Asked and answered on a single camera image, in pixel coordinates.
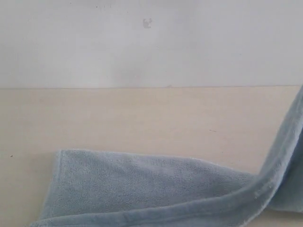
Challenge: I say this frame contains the light blue terry towel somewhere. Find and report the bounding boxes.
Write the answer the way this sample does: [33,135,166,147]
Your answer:
[33,90,303,227]

